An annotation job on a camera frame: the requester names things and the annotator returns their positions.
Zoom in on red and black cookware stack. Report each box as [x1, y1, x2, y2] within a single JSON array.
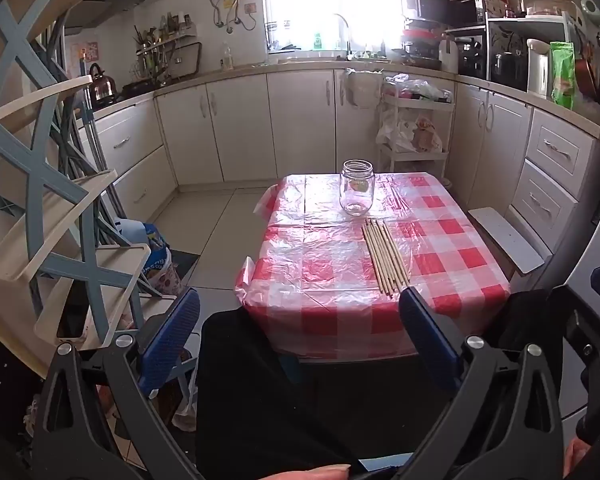
[[400, 17, 443, 71]]

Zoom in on grey metal folding frame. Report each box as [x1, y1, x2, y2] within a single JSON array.
[[45, 0, 131, 246]]

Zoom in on chrome sink faucet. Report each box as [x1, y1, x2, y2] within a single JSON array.
[[334, 12, 353, 58]]

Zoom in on pink wall sticker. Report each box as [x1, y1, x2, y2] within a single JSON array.
[[70, 41, 98, 73]]

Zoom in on clear lidded food container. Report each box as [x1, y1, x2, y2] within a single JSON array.
[[525, 0, 578, 17]]

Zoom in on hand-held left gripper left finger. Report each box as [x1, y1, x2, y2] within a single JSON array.
[[32, 287, 203, 480]]

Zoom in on dark doormat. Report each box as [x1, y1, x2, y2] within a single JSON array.
[[167, 249, 202, 286]]

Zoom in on white plastic jug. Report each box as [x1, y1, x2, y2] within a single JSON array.
[[439, 37, 460, 75]]

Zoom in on bunch of wooden chopsticks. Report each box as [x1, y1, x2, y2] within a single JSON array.
[[361, 217, 411, 300]]

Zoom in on black smartphone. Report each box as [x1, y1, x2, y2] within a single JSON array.
[[55, 275, 93, 341]]

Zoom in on white counter shelf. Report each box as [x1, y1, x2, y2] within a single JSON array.
[[485, 12, 581, 93]]

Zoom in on black toaster oven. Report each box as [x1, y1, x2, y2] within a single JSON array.
[[457, 30, 488, 78]]

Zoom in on wall utensil rack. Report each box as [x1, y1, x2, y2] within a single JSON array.
[[132, 10, 198, 81]]

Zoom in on brown-rimmed tray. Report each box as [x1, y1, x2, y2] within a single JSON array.
[[170, 40, 203, 78]]

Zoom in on white thermos pot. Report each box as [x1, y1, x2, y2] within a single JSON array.
[[526, 38, 552, 100]]

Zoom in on blue printed sack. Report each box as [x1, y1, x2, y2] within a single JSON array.
[[115, 220, 171, 261]]

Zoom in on black microwave oven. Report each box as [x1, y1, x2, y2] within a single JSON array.
[[414, 0, 488, 28]]

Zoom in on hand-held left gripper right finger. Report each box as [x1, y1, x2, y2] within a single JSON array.
[[399, 287, 566, 480]]

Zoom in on white rolling cart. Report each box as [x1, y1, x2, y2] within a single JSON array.
[[377, 80, 456, 186]]

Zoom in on cream base cabinets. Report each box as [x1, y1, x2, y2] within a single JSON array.
[[77, 67, 600, 281]]

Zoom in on bright kitchen window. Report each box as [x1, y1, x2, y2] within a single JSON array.
[[260, 0, 416, 53]]

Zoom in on copper kettle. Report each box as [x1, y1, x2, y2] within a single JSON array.
[[86, 62, 118, 106]]

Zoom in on white hanging trash bin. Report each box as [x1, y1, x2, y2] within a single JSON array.
[[345, 67, 385, 110]]

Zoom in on red white checkered tablecloth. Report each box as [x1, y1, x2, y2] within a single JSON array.
[[234, 172, 511, 361]]

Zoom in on black air fryer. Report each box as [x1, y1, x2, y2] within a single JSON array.
[[492, 50, 528, 92]]

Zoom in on white plastic bag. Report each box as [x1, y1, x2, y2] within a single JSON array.
[[377, 110, 416, 153]]

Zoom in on green food packet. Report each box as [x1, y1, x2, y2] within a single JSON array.
[[550, 41, 576, 110]]

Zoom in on clear glass jar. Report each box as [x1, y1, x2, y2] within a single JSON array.
[[339, 159, 377, 217]]

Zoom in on blue and cream shelf rack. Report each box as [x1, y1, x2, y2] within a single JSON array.
[[0, 0, 153, 381]]

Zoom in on copper pan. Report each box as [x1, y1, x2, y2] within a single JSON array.
[[574, 47, 598, 101]]

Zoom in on white stool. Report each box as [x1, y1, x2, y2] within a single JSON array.
[[467, 206, 546, 276]]

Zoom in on person's left hand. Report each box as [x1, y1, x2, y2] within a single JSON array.
[[250, 464, 352, 480]]

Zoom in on clear plastic bags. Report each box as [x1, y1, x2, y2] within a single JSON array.
[[385, 74, 453, 101]]

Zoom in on person's right hand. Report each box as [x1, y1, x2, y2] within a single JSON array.
[[562, 437, 589, 479]]

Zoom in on crumpled grey cloth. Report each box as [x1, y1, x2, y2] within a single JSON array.
[[22, 395, 46, 441]]

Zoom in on water heater hoses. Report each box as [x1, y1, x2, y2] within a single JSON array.
[[210, 0, 258, 31]]

